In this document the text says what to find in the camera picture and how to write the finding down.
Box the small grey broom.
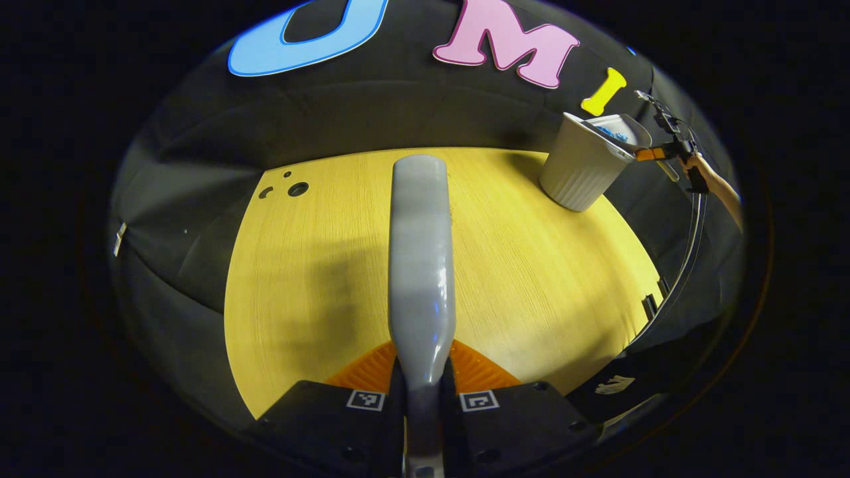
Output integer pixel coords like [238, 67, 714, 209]
[387, 154, 459, 478]

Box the black backdrop cloth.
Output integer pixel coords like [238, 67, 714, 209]
[110, 0, 744, 426]

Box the wooden desktop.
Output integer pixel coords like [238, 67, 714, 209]
[224, 147, 665, 420]

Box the black desk edge clamp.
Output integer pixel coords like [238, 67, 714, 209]
[641, 278, 669, 318]

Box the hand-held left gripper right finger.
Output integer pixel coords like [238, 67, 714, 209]
[442, 339, 602, 478]

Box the grey dustpan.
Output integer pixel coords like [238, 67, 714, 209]
[583, 113, 681, 184]

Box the white ribbed garbage bin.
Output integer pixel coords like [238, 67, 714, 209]
[538, 112, 637, 213]

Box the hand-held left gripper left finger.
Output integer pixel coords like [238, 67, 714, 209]
[247, 341, 406, 478]

